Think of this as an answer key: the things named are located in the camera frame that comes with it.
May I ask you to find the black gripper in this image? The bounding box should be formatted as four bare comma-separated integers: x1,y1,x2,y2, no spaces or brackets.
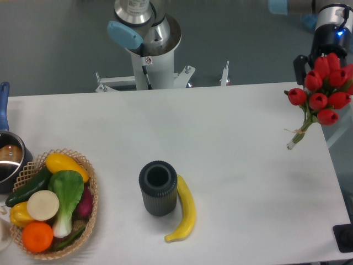
293,25,350,85

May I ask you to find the red tulip bouquet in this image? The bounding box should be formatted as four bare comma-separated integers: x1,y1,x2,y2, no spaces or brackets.
284,52,352,150

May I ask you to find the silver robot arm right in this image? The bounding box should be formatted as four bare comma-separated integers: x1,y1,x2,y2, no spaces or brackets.
268,0,352,86

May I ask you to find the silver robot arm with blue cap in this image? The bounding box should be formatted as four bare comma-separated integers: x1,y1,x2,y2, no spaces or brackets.
107,1,181,56

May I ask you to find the black device at table edge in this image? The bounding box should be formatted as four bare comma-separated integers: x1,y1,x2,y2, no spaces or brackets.
333,224,352,253

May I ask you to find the dark grey ribbed vase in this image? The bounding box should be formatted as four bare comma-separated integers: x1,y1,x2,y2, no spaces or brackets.
138,160,178,216

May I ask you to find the yellow banana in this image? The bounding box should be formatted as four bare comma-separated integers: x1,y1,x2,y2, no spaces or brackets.
164,174,196,243

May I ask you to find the purple eggplant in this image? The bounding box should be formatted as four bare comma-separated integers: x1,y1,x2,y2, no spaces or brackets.
75,185,93,218

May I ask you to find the green bok choy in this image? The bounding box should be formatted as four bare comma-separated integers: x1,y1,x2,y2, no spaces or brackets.
48,170,84,238

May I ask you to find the yellow squash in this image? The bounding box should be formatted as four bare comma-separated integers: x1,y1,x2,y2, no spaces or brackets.
45,153,90,183

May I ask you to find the woven wicker basket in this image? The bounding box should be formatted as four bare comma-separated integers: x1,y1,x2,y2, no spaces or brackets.
10,149,98,260

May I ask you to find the green chili pepper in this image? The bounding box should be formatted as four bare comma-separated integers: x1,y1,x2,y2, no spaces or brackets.
52,226,85,251

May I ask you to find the green cucumber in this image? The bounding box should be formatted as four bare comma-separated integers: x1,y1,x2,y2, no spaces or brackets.
5,166,52,208

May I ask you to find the white round radish slice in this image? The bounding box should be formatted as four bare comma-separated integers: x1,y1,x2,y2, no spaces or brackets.
27,190,60,221

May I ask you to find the orange fruit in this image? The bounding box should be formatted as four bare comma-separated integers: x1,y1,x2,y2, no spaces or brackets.
22,221,54,253

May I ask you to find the yellow bell pepper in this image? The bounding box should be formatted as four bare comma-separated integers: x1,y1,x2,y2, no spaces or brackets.
10,202,35,228

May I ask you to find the white object at left edge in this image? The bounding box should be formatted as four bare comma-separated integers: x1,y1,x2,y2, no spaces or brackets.
0,206,12,251

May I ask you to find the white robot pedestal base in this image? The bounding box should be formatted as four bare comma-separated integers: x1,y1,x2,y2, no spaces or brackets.
95,41,231,93

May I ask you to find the dark saucepan with blue handle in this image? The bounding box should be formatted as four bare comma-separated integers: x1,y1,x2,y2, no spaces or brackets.
1,82,33,194

